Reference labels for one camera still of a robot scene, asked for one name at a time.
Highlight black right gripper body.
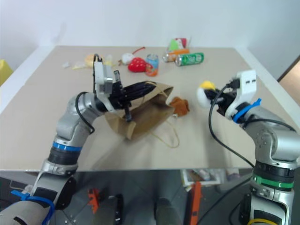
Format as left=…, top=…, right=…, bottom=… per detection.
left=216, top=87, right=237, bottom=116

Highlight long orange tool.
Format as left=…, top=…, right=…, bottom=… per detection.
left=189, top=180, right=203, bottom=225

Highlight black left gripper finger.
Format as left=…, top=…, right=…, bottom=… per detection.
left=126, top=90, right=153, bottom=103
left=122, top=81, right=158, bottom=95

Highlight blue zip tie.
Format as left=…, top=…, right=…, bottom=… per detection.
left=10, top=189, right=56, bottom=225
left=232, top=97, right=263, bottom=123

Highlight brown paper bag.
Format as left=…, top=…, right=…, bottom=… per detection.
left=104, top=81, right=180, bottom=149

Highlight white plush with red string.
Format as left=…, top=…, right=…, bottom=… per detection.
left=118, top=46, right=146, bottom=65

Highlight white and yellow plush toy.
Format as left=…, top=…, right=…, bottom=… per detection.
left=196, top=80, right=218, bottom=109

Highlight white printed papers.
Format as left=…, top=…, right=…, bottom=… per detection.
left=181, top=168, right=240, bottom=188

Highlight green and red snack bag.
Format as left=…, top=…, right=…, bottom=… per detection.
left=167, top=37, right=191, bottom=54

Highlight blue and orange drink can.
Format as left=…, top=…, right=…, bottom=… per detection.
left=145, top=53, right=160, bottom=77

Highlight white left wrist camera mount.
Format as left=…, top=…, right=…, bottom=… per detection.
left=91, top=55, right=123, bottom=99

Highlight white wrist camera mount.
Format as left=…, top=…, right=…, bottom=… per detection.
left=224, top=69, right=258, bottom=119
left=91, top=55, right=123, bottom=99

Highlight black floor cable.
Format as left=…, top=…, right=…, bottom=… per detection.
left=198, top=176, right=255, bottom=225

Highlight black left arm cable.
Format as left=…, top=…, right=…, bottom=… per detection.
left=75, top=91, right=96, bottom=135

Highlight clear white plastic packet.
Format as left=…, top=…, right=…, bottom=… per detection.
left=103, top=54, right=115, bottom=67

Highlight orange and silver drink can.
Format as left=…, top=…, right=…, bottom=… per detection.
left=162, top=52, right=179, bottom=63

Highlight pale yellow plastic packet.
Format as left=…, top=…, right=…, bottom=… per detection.
left=71, top=62, right=88, bottom=71

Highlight red strawberry plush toy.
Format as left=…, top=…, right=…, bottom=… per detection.
left=127, top=57, right=147, bottom=73

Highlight brown plush toy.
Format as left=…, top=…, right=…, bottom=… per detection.
left=168, top=96, right=190, bottom=117

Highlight yellow object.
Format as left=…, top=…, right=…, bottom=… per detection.
left=0, top=59, right=14, bottom=86

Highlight green drink can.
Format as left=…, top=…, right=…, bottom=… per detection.
left=175, top=52, right=205, bottom=67

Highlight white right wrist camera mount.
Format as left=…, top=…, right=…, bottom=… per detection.
left=224, top=69, right=258, bottom=119

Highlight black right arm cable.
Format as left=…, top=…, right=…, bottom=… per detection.
left=208, top=79, right=257, bottom=168

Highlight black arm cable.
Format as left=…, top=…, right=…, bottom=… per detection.
left=208, top=79, right=257, bottom=168
left=75, top=91, right=96, bottom=135

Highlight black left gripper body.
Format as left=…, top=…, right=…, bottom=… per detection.
left=109, top=80, right=133, bottom=123

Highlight yellow bread plush toy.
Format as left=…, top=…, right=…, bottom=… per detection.
left=84, top=53, right=97, bottom=67

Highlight small orange clamp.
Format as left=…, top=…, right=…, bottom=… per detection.
left=87, top=188, right=104, bottom=214

